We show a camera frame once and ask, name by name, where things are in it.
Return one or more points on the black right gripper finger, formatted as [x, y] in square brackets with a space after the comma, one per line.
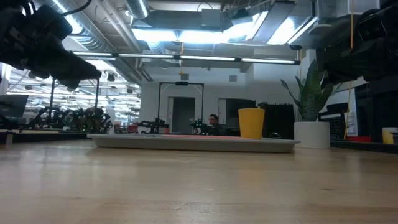
[379, 76]
[351, 60]

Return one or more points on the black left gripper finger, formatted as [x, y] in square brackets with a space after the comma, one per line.
[74, 67]
[71, 83]

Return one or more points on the yellow plastic cup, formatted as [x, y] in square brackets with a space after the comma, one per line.
[251, 124]

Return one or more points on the background black robot arm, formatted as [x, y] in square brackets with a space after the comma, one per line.
[154, 126]

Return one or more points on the grey plastic tray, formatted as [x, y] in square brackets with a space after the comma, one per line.
[186, 145]

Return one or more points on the background robot arms cluster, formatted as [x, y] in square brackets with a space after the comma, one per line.
[84, 119]

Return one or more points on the small yellow container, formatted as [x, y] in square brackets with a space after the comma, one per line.
[388, 137]

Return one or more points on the dark computer monitor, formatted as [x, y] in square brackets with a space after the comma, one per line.
[12, 105]

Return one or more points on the black pegboard panel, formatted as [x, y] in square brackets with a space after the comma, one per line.
[339, 124]

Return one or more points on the red flat item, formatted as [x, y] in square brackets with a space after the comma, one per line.
[359, 139]

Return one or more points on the snake plant in white pot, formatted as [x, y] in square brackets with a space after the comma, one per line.
[311, 133]

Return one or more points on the black cabinet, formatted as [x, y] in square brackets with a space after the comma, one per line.
[276, 121]

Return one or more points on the long ceiling light strip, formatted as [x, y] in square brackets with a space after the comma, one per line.
[186, 57]

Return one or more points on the grey double door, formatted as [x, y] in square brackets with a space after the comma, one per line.
[183, 115]

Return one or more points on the person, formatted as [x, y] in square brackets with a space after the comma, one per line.
[214, 119]

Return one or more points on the black aluminium table frame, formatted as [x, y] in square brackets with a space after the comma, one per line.
[46, 137]

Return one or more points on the silver ceiling duct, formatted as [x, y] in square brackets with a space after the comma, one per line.
[136, 7]

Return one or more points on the black gantry frame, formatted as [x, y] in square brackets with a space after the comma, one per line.
[181, 83]

